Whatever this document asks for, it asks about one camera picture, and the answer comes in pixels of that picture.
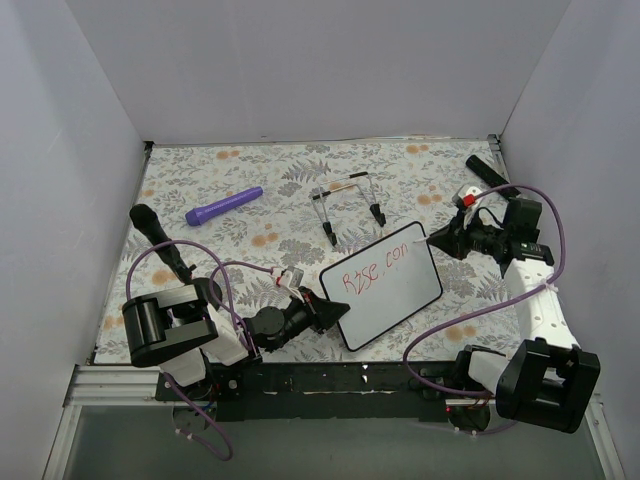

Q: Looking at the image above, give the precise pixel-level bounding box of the small whiteboard black frame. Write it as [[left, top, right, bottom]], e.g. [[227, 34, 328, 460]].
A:
[[319, 221, 443, 352]]

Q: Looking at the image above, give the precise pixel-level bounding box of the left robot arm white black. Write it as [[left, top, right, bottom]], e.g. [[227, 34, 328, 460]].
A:
[[122, 279, 350, 400]]

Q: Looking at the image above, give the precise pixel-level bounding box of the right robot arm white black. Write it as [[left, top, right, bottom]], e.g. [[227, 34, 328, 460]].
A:
[[427, 187, 600, 433]]

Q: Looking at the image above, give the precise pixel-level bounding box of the black microphone silver head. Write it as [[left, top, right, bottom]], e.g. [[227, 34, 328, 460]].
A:
[[465, 155, 507, 188]]

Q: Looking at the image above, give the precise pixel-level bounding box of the floral patterned table mat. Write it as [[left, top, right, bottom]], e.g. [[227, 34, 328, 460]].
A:
[[92, 138, 551, 365]]

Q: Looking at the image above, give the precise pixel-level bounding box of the purple flashlight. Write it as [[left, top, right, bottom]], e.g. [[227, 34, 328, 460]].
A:
[[185, 187, 263, 227]]

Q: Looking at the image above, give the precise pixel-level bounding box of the black microphone on stand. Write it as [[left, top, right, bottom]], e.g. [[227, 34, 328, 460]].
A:
[[129, 204, 220, 310]]

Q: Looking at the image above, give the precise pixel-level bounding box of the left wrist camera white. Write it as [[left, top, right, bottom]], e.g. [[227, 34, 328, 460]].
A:
[[271, 267, 304, 291]]

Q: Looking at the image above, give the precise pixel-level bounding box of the wire whiteboard stand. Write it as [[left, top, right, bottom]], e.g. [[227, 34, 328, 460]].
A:
[[309, 171, 387, 247]]

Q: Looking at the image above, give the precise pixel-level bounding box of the black base frame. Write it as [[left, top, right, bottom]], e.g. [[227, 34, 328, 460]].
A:
[[155, 362, 448, 422]]

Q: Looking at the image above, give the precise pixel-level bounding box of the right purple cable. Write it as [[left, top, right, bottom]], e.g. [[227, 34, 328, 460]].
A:
[[403, 183, 569, 436]]

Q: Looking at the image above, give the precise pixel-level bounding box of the purple cable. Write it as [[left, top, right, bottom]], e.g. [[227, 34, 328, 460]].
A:
[[124, 239, 291, 461], [403, 183, 569, 436]]

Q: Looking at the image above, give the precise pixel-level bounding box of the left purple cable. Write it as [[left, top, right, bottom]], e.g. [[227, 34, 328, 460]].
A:
[[124, 239, 291, 461]]

